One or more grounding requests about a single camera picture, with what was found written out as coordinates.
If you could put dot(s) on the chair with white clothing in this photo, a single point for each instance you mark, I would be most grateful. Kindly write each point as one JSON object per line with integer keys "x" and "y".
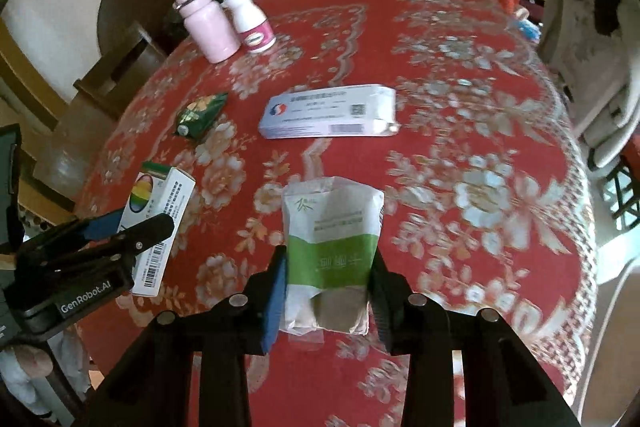
{"x": 595, "y": 57}

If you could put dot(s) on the person's left hand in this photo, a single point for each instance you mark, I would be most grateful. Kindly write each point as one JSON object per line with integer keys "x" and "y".
{"x": 25, "y": 377}

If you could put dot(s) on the pink bottle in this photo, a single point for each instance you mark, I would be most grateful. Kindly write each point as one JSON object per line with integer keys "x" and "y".
{"x": 210, "y": 27}

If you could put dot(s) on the wooden chair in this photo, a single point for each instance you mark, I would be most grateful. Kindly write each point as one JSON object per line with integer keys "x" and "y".
{"x": 115, "y": 72}

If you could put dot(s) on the green snack packet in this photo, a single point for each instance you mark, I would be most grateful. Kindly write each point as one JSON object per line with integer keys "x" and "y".
{"x": 200, "y": 114}

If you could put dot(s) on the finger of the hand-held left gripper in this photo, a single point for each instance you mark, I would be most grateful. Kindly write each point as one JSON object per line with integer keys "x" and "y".
{"x": 102, "y": 223}
{"x": 150, "y": 229}

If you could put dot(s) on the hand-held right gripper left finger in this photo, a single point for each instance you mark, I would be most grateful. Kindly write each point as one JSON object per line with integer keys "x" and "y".
{"x": 275, "y": 302}

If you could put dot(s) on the white medicine bottle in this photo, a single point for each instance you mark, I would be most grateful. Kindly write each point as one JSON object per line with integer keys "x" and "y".
{"x": 252, "y": 24}

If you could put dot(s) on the long white medicine box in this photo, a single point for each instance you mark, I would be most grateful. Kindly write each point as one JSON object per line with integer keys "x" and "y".
{"x": 325, "y": 112}

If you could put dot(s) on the rainbow print medicine box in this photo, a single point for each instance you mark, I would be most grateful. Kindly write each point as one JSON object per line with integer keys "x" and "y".
{"x": 165, "y": 197}

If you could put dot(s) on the green white tissue pack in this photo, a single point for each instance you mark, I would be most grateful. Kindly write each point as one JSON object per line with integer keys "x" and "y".
{"x": 340, "y": 257}

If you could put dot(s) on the red floral tablecloth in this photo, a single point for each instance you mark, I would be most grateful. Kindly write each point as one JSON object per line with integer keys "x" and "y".
{"x": 425, "y": 207}

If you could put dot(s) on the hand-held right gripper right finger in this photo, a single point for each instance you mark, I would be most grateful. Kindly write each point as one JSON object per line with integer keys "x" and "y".
{"x": 382, "y": 307}

